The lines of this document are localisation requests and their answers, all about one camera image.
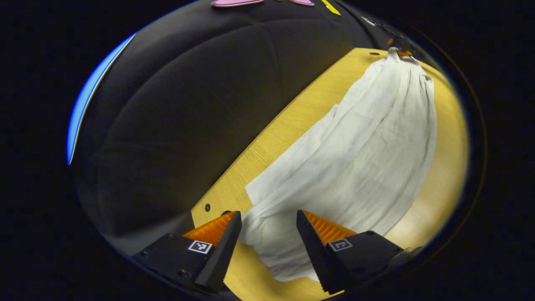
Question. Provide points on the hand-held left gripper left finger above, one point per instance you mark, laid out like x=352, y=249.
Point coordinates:
x=219, y=259

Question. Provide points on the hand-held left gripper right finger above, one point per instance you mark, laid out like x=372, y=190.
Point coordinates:
x=319, y=259

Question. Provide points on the white jeans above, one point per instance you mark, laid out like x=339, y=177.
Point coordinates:
x=355, y=159

